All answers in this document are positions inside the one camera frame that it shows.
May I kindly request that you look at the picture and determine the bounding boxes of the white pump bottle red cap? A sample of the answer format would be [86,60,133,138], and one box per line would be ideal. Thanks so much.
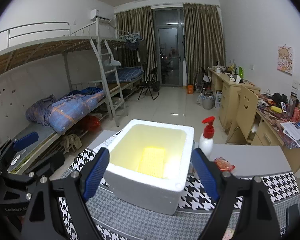
[198,116,215,159]

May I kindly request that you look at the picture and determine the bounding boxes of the white appliance control panel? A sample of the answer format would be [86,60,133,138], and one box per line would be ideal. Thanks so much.
[87,130,121,152]

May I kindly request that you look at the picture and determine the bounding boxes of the red snack packet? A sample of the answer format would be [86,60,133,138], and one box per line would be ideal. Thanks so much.
[213,157,235,172]

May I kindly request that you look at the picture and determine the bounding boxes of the white styrofoam box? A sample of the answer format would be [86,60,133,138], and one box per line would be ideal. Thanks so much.
[103,119,194,215]

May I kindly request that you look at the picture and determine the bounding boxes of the red bag under bed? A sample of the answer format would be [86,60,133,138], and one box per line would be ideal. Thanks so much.
[81,115,100,132]

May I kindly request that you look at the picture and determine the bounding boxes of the blue plaid quilt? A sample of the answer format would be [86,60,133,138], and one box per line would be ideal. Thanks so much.
[25,87,105,135]

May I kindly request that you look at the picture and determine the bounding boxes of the grey bucket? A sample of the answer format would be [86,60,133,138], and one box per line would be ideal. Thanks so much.
[202,90,215,110]

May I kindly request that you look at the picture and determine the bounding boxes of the houndstooth table cloth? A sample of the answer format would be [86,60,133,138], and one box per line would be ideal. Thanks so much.
[58,147,300,240]

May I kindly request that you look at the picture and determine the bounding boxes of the orange box on floor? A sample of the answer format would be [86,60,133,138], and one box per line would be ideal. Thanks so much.
[187,85,194,94]

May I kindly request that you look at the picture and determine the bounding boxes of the wooden smiley chair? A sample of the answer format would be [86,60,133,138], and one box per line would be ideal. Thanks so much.
[225,86,258,145]

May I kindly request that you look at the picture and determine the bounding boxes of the far wooden desk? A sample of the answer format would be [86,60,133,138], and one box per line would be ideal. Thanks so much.
[208,68,261,130]

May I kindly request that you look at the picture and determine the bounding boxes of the wooden desk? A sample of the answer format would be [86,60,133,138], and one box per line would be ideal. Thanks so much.
[252,94,300,173]
[208,68,261,130]

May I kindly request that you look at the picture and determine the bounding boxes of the black folding chair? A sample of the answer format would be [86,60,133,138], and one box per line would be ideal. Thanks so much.
[138,67,160,100]

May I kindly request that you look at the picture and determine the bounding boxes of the near wooden desk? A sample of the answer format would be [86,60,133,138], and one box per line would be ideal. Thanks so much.
[252,94,300,173]

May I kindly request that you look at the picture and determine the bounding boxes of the yellow object on desk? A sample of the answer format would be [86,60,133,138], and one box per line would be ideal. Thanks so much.
[270,106,282,113]

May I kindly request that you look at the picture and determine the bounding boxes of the green bottle on desk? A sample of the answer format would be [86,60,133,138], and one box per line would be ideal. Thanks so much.
[238,66,244,79]

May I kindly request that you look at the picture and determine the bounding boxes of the blue mattress far bed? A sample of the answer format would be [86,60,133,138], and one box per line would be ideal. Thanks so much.
[106,67,144,83]

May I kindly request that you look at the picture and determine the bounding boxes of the metal bunk bed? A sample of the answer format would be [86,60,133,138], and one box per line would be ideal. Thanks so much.
[0,18,142,174]

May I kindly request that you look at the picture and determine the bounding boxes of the white printed papers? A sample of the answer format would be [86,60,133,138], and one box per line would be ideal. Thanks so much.
[280,122,300,148]

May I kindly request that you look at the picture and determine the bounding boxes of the white clothes hanger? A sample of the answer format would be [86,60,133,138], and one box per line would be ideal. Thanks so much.
[103,54,121,67]

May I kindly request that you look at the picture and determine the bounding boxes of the right brown curtain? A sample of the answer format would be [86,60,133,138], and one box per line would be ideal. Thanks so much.
[183,3,225,85]

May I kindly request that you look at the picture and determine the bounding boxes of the brown curtain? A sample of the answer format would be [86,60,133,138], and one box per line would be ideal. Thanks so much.
[115,6,157,75]
[183,3,225,85]

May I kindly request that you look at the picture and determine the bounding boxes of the glass balcony door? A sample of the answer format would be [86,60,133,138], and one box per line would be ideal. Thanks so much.
[153,8,185,87]

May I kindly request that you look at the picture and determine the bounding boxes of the left brown curtain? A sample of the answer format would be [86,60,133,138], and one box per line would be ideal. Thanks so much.
[115,6,157,75]

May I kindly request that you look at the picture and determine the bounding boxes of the white air conditioner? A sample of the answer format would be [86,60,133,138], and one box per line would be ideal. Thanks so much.
[90,9,111,22]

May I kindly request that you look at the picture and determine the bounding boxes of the anime girl wall poster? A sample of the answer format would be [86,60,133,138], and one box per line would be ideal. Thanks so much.
[277,44,294,75]

